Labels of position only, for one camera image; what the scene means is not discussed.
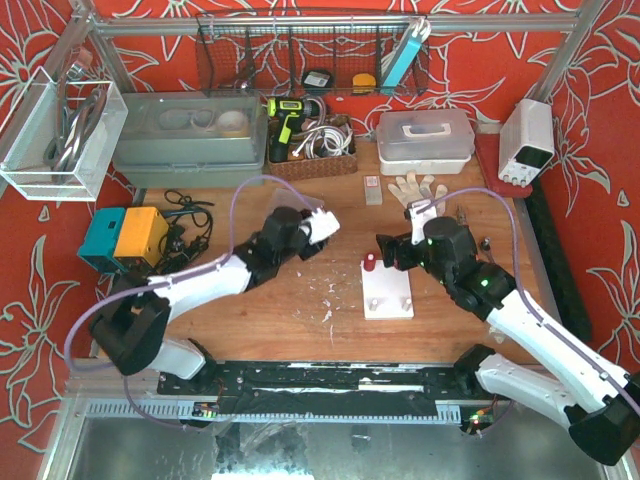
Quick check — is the translucent spring bin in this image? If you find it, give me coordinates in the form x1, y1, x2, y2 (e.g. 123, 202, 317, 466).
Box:
266, 188, 324, 215

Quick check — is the blue white book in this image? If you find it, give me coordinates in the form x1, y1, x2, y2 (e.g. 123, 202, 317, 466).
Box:
380, 17, 432, 94

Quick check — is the yellow tape measure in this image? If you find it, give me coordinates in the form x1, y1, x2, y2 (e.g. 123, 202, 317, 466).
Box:
352, 73, 377, 95

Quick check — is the white power supply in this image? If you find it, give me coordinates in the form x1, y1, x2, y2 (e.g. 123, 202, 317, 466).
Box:
498, 99, 554, 188

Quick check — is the small clear parts case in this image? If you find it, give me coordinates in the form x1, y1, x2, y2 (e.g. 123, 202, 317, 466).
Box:
363, 175, 383, 206

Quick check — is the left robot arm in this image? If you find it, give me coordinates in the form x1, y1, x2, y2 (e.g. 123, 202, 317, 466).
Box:
89, 206, 340, 385

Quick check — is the green cordless drill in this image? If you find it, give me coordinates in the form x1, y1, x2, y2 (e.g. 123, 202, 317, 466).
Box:
267, 97, 320, 163

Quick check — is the yellow box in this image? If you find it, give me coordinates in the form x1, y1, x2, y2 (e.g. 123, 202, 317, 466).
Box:
113, 206, 169, 274

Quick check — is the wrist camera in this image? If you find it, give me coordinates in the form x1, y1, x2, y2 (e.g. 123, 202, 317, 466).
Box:
405, 199, 437, 246
300, 208, 340, 245

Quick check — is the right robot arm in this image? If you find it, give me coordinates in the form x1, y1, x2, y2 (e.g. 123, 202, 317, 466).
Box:
376, 217, 639, 466

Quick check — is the white peg base plate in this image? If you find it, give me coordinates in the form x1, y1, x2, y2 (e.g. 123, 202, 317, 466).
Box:
360, 259, 414, 320

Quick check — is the red mat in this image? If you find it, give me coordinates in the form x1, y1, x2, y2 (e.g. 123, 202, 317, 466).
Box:
475, 134, 533, 199

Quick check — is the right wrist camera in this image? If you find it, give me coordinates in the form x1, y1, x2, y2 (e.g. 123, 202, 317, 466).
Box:
405, 199, 437, 246

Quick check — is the white plastic toolbox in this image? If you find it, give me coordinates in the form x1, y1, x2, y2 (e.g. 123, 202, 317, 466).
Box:
376, 109, 475, 176

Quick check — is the red handled ratchet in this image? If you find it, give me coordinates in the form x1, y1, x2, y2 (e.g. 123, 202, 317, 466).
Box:
479, 237, 495, 263

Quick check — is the clear acrylic box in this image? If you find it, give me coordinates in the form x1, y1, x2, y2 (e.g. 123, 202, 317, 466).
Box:
1, 68, 128, 202

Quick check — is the grey storage box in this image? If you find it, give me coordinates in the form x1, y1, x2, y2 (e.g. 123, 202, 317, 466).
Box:
113, 92, 268, 189

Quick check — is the black mounting rail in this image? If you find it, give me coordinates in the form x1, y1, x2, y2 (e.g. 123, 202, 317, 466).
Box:
157, 361, 502, 418

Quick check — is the teal box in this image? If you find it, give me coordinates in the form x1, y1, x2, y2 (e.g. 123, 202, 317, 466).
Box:
77, 207, 126, 274

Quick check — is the white work glove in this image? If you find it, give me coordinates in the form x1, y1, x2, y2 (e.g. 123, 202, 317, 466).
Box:
387, 171, 448, 208

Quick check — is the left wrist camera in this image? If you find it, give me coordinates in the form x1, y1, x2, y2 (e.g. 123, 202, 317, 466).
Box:
300, 208, 340, 245

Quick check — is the black cable bundle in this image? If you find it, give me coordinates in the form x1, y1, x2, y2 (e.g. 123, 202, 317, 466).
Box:
112, 189, 215, 281

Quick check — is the wicker basket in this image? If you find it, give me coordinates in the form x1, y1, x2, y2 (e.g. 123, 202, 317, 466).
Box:
266, 114, 358, 181

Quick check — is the black wire shelf basket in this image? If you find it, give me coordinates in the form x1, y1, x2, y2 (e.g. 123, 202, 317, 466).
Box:
196, 7, 429, 96

